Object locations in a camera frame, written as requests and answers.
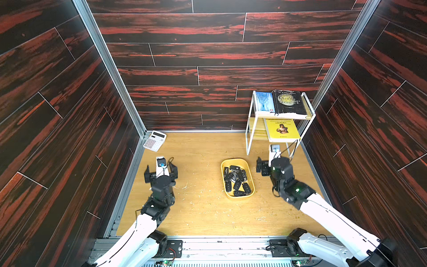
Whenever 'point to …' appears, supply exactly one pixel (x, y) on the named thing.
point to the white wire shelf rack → (256, 131)
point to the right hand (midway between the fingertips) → (273, 157)
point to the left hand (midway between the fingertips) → (160, 164)
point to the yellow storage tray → (244, 164)
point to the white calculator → (155, 141)
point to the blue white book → (264, 102)
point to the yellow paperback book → (282, 130)
